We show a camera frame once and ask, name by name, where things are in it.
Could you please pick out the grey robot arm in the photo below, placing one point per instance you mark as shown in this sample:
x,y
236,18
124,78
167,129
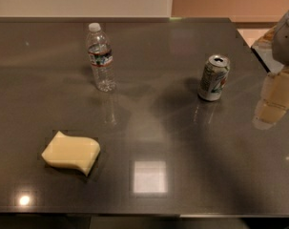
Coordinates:
x,y
280,40

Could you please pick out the yellow foam sponge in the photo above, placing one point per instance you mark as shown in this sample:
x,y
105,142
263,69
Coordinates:
x,y
72,152

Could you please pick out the open aluminium drink can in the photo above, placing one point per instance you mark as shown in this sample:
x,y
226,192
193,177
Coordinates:
x,y
214,77

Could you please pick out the clear plastic water bottle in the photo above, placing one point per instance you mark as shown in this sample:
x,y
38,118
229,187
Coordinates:
x,y
101,57

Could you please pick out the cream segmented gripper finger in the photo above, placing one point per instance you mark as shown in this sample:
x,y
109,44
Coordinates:
x,y
274,100

